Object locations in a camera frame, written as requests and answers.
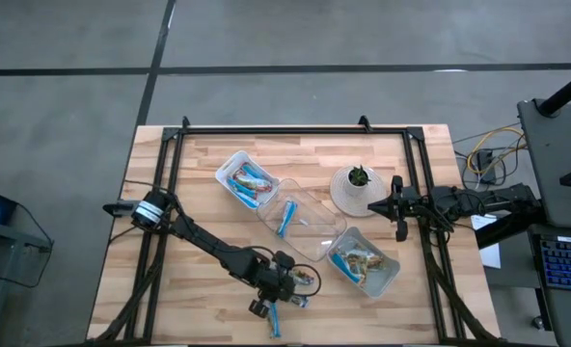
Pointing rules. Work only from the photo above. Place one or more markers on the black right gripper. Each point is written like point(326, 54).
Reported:
point(405, 205)

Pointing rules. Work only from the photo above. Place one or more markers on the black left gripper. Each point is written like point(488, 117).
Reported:
point(273, 282)

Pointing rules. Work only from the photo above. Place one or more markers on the brown snack wrapper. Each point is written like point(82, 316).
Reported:
point(358, 254)

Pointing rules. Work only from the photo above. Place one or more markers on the blue orange granola bar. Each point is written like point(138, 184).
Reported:
point(286, 218)
point(275, 325)
point(343, 268)

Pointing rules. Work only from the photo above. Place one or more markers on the blue red granola bar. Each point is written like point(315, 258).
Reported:
point(254, 171)
point(248, 197)
point(237, 187)
point(252, 183)

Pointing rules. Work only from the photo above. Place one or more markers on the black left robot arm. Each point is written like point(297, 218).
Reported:
point(203, 243)

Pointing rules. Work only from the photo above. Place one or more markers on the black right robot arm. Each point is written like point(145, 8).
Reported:
point(502, 197)

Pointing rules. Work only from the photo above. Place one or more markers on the small succulent in white pot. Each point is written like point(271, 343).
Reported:
point(358, 185)

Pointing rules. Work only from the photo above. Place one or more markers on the small plant in white pot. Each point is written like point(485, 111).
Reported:
point(343, 202)

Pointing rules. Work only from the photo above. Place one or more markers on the clear plastic bin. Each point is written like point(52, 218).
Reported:
point(314, 226)

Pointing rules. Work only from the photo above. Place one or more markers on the grey plastic tray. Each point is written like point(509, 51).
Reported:
point(387, 284)

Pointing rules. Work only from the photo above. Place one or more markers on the black power adapter box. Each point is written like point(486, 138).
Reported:
point(485, 161)

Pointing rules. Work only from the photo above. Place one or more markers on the white paper sheet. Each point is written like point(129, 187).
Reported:
point(490, 253)

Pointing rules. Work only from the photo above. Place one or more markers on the dark grey side table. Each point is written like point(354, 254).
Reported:
point(551, 159)

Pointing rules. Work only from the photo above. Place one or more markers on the black caster wheel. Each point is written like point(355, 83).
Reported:
point(537, 322)

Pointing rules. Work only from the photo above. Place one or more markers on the black rainbow backlit keyboard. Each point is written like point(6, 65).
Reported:
point(567, 265)

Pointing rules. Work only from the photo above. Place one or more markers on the grey keyboard desk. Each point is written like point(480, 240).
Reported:
point(570, 313)

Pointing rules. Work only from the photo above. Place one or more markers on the black pole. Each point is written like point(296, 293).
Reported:
point(567, 91)

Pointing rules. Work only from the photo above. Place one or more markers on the grey side desk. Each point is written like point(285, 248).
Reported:
point(6, 236)

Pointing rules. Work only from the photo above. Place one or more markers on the black frame clamp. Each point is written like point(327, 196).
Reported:
point(185, 122)
point(364, 123)

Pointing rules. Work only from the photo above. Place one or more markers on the black aluminium frame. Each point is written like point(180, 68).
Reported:
point(290, 130)

